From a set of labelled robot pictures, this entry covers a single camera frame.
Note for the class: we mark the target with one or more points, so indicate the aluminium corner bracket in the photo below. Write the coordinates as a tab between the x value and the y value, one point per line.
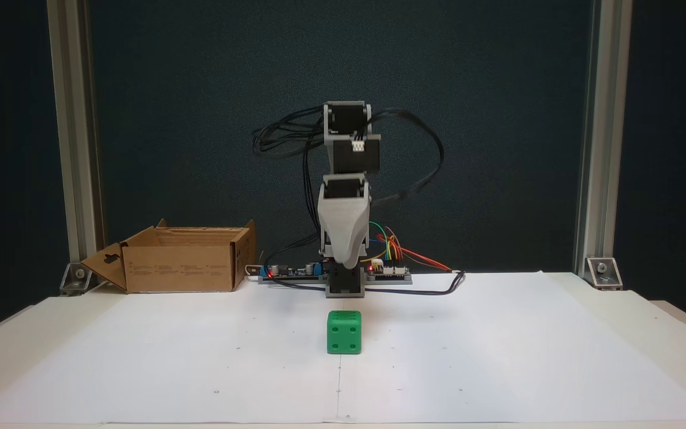
75	280
604	274

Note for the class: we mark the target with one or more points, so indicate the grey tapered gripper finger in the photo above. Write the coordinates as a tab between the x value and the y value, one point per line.
346	241

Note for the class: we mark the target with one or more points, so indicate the small circuit board with jumpers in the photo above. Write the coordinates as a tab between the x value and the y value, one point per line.
387	271

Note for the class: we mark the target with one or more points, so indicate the blue circuit board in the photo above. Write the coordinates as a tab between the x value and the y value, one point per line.
289	271

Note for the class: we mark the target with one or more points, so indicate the brown cardboard box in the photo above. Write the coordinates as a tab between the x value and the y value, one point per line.
182	268

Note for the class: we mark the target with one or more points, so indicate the aluminium frame post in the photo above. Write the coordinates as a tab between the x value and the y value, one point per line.
602	119
75	119

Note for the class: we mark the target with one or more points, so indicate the green die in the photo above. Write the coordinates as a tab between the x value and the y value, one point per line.
343	333

